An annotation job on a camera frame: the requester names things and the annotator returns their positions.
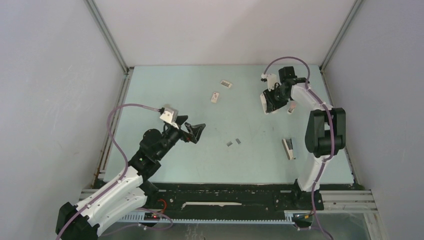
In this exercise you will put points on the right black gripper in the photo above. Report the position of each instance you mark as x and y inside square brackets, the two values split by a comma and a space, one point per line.
[272, 105]

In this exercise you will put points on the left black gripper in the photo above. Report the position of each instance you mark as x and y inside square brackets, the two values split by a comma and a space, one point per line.
[194, 131]

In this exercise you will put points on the small pink stapler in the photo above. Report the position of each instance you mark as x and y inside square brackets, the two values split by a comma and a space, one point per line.
[291, 107]

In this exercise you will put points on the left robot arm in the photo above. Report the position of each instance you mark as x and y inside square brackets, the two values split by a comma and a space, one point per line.
[129, 190]

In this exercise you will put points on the grey white stapler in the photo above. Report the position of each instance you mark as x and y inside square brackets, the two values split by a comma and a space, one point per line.
[288, 147]

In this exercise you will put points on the small white staple box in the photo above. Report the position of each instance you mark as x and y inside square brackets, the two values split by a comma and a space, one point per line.
[215, 97]

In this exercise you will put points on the white staple box barcode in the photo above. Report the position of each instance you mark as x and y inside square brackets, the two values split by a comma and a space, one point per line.
[226, 84]

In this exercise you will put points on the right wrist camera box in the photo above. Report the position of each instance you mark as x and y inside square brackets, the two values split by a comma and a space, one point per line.
[270, 79]

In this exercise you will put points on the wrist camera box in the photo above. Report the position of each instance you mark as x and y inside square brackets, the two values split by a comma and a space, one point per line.
[270, 79]
[169, 116]

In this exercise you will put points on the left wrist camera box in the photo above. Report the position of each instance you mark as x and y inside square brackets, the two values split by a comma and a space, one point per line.
[169, 116]

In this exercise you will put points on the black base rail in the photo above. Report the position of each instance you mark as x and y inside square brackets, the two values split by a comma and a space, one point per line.
[209, 201]

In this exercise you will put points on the white cable duct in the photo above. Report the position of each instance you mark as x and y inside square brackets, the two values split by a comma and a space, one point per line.
[139, 217]

